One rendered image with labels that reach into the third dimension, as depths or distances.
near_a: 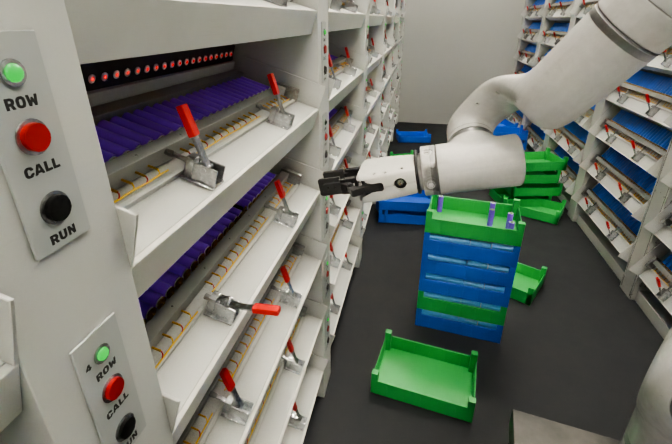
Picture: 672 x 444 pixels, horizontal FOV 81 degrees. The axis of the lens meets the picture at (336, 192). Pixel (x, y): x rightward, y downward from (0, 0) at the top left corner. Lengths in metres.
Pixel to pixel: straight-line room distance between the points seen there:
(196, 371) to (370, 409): 0.88
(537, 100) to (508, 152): 0.11
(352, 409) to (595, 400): 0.74
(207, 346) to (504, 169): 0.48
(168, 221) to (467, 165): 0.44
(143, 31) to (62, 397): 0.26
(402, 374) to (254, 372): 0.75
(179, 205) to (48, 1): 0.21
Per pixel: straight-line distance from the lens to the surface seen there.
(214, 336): 0.55
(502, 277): 1.44
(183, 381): 0.51
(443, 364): 1.48
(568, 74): 0.56
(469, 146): 0.66
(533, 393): 1.50
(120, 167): 0.43
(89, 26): 0.32
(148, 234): 0.38
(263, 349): 0.79
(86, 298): 0.32
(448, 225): 1.35
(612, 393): 1.61
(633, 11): 0.55
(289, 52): 0.87
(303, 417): 1.15
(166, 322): 0.53
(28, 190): 0.27
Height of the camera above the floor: 1.06
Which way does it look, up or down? 24 degrees down
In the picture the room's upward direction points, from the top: straight up
